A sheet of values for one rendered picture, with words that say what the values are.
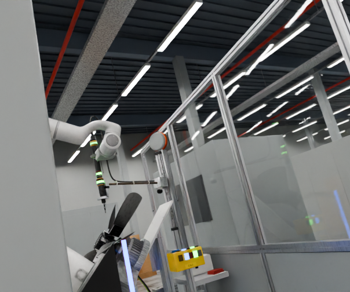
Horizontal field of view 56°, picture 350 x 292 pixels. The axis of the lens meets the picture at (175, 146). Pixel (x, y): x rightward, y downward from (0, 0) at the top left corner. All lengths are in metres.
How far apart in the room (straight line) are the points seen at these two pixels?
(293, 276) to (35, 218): 1.64
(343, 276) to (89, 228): 6.61
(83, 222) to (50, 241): 7.51
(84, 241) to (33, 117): 7.48
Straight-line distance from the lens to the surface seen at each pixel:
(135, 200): 2.12
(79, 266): 1.29
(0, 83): 0.21
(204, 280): 2.15
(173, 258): 1.71
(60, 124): 1.65
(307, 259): 1.66
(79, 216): 7.68
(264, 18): 1.70
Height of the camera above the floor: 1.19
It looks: 13 degrees up
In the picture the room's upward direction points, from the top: 13 degrees counter-clockwise
